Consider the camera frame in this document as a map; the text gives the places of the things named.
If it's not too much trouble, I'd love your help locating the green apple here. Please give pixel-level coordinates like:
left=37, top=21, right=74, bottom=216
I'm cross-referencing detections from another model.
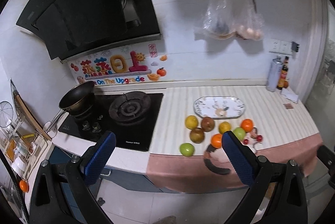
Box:
left=179, top=143, right=195, bottom=157
left=233, top=127, right=246, bottom=141

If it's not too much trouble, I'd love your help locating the orange mandarin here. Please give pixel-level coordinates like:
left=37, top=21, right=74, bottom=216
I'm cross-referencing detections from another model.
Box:
left=240, top=118, right=254, bottom=133
left=211, top=133, right=223, bottom=149

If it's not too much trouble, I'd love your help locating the yellow citrus fruit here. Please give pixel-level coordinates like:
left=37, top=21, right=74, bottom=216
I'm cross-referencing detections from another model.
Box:
left=184, top=115, right=199, bottom=130
left=218, top=121, right=232, bottom=134

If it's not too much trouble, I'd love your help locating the dark red apple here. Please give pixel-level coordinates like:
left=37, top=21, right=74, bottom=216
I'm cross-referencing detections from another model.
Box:
left=200, top=117, right=215, bottom=132

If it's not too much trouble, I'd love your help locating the brownish red apple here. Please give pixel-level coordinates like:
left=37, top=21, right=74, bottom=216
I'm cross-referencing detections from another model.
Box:
left=189, top=128, right=205, bottom=144

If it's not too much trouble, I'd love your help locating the black gas stove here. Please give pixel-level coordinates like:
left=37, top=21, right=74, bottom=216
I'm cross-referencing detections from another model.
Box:
left=59, top=91, right=164, bottom=152

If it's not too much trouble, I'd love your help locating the striped cat print mat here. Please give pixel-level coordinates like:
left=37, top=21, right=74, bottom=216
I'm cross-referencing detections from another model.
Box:
left=146, top=85, right=322, bottom=193

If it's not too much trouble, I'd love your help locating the black frying pan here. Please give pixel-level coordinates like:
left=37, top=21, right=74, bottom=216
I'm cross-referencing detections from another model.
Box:
left=45, top=80, right=95, bottom=133

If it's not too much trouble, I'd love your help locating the floral ceramic serving plate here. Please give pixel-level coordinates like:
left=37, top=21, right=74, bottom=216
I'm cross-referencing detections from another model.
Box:
left=193, top=96, right=246, bottom=120

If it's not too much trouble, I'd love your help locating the small brown coaster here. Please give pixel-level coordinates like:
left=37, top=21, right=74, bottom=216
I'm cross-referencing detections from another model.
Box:
left=284, top=103, right=294, bottom=109

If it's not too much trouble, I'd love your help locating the wooden cutting board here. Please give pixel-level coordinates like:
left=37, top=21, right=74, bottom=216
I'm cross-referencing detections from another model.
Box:
left=13, top=91, right=52, bottom=141

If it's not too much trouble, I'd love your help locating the orange fruit near rack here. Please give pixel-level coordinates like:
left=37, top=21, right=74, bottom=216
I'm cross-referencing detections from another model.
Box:
left=19, top=180, right=29, bottom=193

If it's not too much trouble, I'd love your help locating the dish rack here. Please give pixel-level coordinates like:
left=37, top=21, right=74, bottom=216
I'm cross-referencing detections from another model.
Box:
left=1, top=81, right=48, bottom=180

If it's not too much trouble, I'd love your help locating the folded white cloth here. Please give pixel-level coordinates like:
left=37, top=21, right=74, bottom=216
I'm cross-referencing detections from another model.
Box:
left=280, top=88, right=299, bottom=104

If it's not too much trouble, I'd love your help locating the dark sauce bottle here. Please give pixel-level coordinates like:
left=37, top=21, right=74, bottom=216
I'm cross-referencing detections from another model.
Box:
left=277, top=56, right=289, bottom=90

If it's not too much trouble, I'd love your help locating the orange fruit behind bottle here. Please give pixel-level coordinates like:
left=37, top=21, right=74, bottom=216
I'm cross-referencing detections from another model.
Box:
left=283, top=80, right=289, bottom=88

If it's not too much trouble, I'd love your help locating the silver spray can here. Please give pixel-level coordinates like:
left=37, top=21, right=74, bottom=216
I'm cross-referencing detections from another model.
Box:
left=266, top=56, right=283, bottom=92

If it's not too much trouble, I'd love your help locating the black plug adapter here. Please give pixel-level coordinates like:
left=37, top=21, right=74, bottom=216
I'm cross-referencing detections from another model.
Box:
left=291, top=41, right=300, bottom=53

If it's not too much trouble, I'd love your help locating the plastic bag with eggs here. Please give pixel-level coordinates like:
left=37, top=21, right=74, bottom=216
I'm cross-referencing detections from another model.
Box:
left=234, top=0, right=264, bottom=41

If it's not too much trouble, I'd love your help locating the clear plastic bag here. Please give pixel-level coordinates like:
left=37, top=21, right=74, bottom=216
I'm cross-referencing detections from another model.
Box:
left=194, top=0, right=240, bottom=40

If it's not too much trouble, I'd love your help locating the black range hood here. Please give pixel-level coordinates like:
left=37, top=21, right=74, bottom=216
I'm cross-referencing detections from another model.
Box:
left=17, top=0, right=161, bottom=60

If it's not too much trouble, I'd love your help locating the colourful wall sticker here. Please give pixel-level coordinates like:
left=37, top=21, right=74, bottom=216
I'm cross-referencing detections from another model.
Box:
left=67, top=42, right=168, bottom=86

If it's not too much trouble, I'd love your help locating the white wall socket panel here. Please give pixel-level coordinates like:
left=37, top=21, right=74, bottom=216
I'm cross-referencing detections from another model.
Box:
left=269, top=39, right=292, bottom=56

